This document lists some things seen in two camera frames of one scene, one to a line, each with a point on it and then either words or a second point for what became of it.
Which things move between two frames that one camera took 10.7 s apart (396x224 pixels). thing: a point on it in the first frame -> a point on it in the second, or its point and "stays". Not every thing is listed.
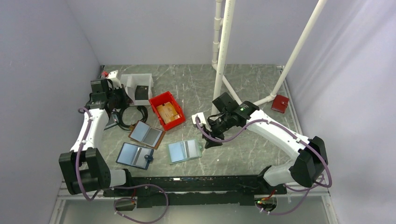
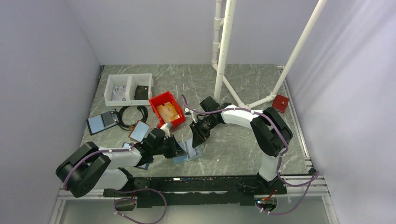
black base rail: [154, 192] stays
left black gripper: [126, 100] -> [175, 149]
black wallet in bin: [141, 93] stays
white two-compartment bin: [130, 80] stays
